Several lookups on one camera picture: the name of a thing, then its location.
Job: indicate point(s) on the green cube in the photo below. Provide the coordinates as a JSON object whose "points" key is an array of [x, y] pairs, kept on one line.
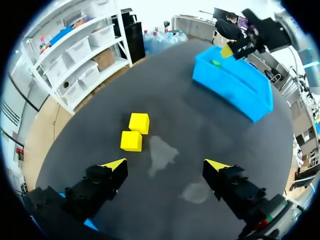
{"points": [[216, 63]]}

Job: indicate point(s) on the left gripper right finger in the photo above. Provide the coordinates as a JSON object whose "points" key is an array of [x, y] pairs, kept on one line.
{"points": [[235, 187]]}

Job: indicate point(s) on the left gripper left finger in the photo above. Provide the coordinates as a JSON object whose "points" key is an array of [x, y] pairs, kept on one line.
{"points": [[97, 185]]}

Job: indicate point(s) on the yellow cube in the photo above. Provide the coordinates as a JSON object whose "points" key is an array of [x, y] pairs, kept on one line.
{"points": [[138, 123], [130, 141]]}

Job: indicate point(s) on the person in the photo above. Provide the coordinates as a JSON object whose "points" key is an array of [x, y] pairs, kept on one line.
{"points": [[228, 28]]}

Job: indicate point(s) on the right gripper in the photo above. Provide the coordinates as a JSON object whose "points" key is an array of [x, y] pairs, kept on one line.
{"points": [[270, 32]]}

